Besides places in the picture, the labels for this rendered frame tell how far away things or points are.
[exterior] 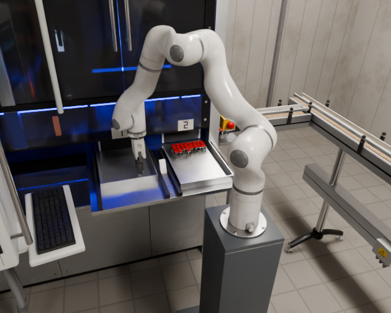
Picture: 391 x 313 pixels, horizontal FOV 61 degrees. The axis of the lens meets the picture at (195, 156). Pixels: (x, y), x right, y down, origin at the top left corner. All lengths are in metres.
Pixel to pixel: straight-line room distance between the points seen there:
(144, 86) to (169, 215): 0.99
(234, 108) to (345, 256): 1.77
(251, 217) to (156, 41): 0.73
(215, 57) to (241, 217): 0.60
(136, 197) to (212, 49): 0.70
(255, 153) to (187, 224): 1.18
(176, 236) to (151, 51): 1.32
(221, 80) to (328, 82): 3.54
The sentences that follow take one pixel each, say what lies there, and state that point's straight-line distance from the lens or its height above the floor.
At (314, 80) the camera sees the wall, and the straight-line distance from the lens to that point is 4.45.
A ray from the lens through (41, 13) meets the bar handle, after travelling 1.45.
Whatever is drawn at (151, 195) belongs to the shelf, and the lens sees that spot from 1.47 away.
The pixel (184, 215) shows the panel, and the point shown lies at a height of 0.39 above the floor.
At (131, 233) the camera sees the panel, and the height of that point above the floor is 0.33.
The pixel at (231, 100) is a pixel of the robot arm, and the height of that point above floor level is 1.38.
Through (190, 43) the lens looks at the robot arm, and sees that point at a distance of 1.08.
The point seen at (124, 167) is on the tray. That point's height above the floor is 0.88.
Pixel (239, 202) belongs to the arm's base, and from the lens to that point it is 1.26.
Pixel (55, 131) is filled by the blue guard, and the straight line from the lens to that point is 1.67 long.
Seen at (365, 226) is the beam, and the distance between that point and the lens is 2.13.
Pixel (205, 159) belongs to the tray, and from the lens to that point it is 1.71.
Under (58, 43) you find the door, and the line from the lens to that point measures 1.55.
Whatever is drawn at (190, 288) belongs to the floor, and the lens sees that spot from 2.23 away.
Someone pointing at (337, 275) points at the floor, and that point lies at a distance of 2.51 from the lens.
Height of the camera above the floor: 1.79
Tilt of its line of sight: 32 degrees down
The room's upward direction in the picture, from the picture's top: 2 degrees clockwise
